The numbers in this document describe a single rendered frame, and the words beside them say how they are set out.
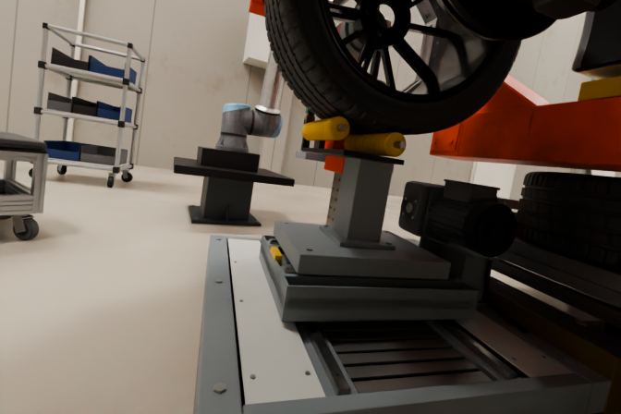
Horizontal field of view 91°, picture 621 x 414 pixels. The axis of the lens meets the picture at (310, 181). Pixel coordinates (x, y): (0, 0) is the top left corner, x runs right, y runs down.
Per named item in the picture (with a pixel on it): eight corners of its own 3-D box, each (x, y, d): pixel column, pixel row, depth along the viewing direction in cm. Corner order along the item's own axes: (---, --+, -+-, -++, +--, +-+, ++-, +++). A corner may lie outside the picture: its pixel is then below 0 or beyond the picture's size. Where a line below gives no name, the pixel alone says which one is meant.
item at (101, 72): (23, 179, 195) (37, 19, 188) (56, 173, 235) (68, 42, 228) (117, 188, 212) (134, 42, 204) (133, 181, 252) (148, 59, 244)
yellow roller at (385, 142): (389, 155, 68) (394, 129, 67) (339, 152, 96) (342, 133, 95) (411, 159, 70) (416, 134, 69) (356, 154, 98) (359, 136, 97)
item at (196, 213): (168, 202, 195) (174, 156, 193) (259, 209, 221) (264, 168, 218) (166, 228, 141) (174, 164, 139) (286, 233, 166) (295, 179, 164)
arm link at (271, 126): (247, 130, 189) (272, -4, 161) (273, 134, 197) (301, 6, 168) (251, 139, 177) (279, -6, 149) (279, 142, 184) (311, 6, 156)
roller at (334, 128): (330, 138, 71) (334, 113, 70) (298, 139, 99) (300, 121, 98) (352, 141, 72) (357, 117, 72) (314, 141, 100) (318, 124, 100)
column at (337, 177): (328, 255, 139) (344, 164, 136) (322, 248, 149) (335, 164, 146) (348, 256, 142) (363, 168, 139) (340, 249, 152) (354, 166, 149)
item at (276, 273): (280, 326, 62) (287, 280, 61) (258, 261, 96) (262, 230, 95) (472, 322, 77) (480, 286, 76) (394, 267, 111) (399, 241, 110)
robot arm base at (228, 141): (214, 148, 183) (216, 131, 183) (246, 152, 190) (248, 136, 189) (215, 149, 166) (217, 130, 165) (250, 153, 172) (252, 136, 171)
